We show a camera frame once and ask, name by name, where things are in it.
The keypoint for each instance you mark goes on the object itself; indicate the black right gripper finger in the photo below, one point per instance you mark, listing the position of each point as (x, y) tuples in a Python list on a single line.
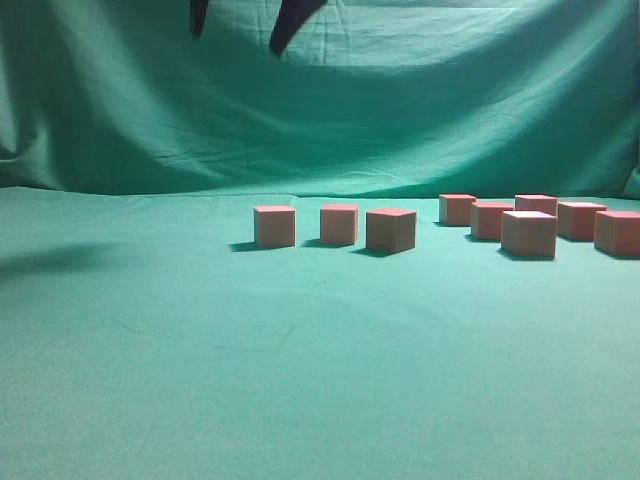
[(198, 13), (293, 14)]

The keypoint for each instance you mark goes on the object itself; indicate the pink cube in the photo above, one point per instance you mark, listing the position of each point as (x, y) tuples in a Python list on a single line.
[(617, 233), (486, 219), (455, 209), (529, 233), (274, 226), (576, 220), (536, 202)]

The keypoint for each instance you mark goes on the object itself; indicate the pink cube placed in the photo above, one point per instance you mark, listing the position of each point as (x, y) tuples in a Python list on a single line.
[(391, 229), (339, 224)]

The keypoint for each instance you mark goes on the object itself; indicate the green cloth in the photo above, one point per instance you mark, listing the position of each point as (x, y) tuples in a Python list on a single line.
[(145, 335)]

